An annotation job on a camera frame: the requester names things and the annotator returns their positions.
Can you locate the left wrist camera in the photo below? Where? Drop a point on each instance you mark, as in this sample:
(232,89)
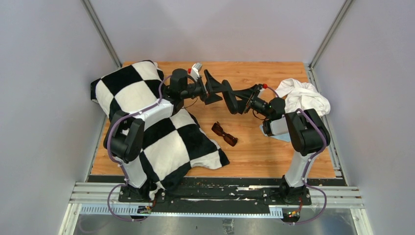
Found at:
(194,71)

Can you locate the aluminium frame rail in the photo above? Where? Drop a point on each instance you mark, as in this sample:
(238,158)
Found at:
(103,204)

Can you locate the light blue cleaning cloth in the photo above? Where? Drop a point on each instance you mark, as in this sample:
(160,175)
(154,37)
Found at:
(282,137)

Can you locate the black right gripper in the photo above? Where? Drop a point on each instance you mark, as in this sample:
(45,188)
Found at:
(245,95)

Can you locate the crumpled white cloth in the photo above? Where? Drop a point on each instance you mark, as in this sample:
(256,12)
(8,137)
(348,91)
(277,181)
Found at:
(302,95)

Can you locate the tortoiseshell brown sunglasses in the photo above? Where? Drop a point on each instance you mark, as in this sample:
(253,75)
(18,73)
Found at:
(228,138)

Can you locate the black glasses case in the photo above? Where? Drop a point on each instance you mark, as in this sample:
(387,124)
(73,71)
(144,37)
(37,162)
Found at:
(229,97)

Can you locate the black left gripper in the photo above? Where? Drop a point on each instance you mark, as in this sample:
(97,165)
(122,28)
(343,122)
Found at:
(209,96)

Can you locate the black white checkered pillow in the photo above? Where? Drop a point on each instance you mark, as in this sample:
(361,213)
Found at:
(155,136)

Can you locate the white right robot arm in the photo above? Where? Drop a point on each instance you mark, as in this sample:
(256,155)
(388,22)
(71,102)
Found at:
(308,135)

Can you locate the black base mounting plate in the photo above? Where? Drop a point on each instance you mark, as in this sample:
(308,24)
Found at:
(225,196)

